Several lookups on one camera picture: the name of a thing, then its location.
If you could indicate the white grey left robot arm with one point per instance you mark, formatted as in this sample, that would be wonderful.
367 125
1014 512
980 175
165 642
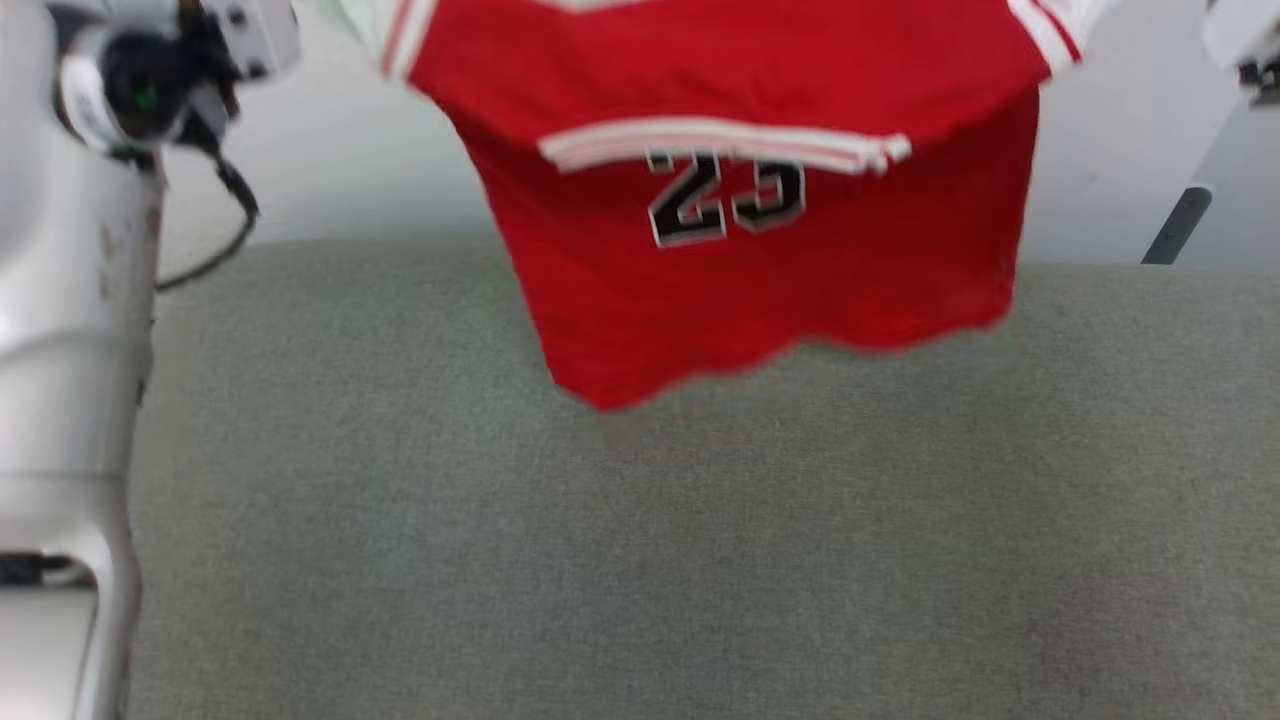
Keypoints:
60 350

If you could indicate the red white basketball jersey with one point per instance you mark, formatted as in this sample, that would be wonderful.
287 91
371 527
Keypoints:
760 290

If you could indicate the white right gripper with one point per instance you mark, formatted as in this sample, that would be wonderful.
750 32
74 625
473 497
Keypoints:
1250 30

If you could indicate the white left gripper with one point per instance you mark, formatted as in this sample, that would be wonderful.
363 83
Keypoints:
260 35

